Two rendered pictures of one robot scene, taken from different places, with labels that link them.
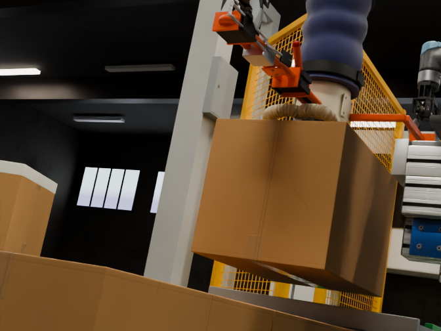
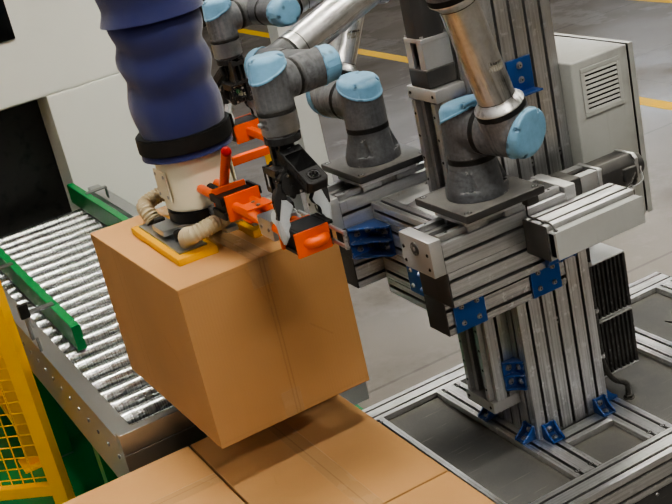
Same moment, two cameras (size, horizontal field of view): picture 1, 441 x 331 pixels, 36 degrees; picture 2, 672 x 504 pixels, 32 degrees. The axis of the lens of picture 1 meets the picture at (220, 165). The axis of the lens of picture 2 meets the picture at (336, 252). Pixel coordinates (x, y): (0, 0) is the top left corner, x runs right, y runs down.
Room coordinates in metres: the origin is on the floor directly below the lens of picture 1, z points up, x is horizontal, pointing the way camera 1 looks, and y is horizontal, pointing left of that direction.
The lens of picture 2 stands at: (0.27, 1.75, 1.99)
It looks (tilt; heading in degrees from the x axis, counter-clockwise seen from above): 21 degrees down; 305
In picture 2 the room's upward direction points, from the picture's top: 13 degrees counter-clockwise
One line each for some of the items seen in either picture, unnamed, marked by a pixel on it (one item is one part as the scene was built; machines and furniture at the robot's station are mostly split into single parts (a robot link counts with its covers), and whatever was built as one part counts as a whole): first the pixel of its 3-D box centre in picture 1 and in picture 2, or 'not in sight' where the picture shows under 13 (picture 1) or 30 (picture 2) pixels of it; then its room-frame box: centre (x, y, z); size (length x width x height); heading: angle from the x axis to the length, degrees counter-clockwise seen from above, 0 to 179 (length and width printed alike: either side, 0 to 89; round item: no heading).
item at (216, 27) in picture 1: (234, 27); (304, 236); (1.56, 0.03, 1.20); 0.08 x 0.07 x 0.05; 149
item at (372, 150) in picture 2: not in sight; (370, 140); (1.93, -0.85, 1.09); 0.15 x 0.15 x 0.10
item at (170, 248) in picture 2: not in sight; (171, 233); (2.12, -0.21, 1.10); 0.34 x 0.10 x 0.05; 149
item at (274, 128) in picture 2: not in sight; (278, 124); (1.58, 0.01, 1.43); 0.08 x 0.08 x 0.05
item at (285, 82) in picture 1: (291, 82); (237, 200); (1.86, -0.16, 1.20); 0.10 x 0.08 x 0.06; 59
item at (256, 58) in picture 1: (259, 53); (278, 223); (1.68, -0.05, 1.20); 0.07 x 0.07 x 0.04; 59
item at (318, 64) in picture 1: (327, 79); (185, 133); (2.07, -0.29, 1.32); 0.23 x 0.23 x 0.04
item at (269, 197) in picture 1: (303, 213); (225, 304); (2.08, -0.28, 0.87); 0.60 x 0.40 x 0.40; 151
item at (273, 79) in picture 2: not in sight; (271, 83); (1.57, 0.00, 1.50); 0.09 x 0.08 x 0.11; 71
